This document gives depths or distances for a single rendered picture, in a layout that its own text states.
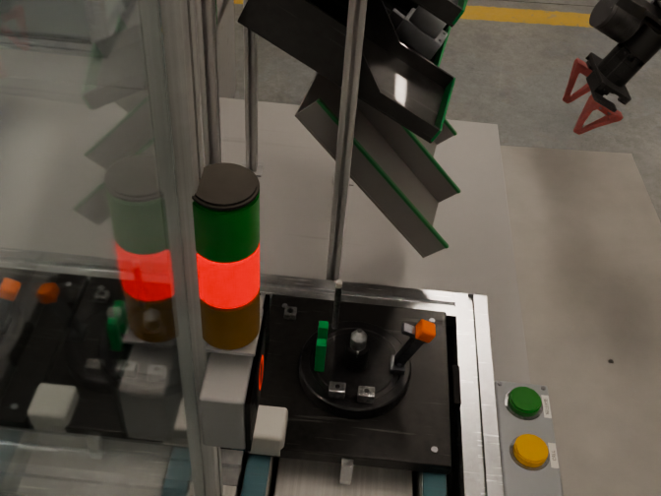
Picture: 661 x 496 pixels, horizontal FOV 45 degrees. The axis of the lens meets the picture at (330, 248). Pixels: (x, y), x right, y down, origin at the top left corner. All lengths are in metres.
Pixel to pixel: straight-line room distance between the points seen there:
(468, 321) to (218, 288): 0.57
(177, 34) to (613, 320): 0.97
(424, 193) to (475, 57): 2.48
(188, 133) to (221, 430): 0.27
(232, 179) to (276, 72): 2.84
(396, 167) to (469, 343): 0.28
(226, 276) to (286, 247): 0.73
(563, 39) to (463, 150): 2.40
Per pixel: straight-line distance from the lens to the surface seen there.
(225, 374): 0.67
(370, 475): 1.00
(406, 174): 1.19
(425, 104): 1.06
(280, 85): 3.32
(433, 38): 1.15
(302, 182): 1.45
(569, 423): 1.17
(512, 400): 1.03
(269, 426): 0.94
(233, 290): 0.60
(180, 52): 0.49
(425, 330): 0.94
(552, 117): 3.36
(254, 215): 0.57
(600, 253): 1.43
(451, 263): 1.33
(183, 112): 0.52
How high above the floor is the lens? 1.77
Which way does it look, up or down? 44 degrees down
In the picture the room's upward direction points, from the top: 5 degrees clockwise
